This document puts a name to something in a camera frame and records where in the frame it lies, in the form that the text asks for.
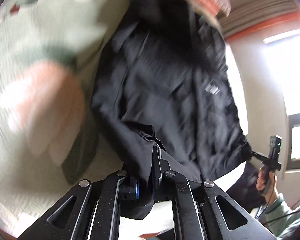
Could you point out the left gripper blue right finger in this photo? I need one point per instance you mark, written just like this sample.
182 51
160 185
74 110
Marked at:
161 187

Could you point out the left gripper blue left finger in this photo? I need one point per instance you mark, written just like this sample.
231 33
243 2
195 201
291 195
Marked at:
130 189

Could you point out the black jacket with reflective piping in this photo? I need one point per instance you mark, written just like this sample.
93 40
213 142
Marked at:
162 82

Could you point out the green sleeve right forearm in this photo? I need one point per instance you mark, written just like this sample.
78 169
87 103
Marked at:
280 219

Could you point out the person right hand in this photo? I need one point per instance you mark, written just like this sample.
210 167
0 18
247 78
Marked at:
272 194

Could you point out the orange curtain strip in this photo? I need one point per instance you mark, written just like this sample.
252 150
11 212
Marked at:
292 16

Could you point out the bed with floral quilt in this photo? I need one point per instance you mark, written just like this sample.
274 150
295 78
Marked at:
49 52

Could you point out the window with dark frame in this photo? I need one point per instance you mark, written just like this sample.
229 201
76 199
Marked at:
293 162

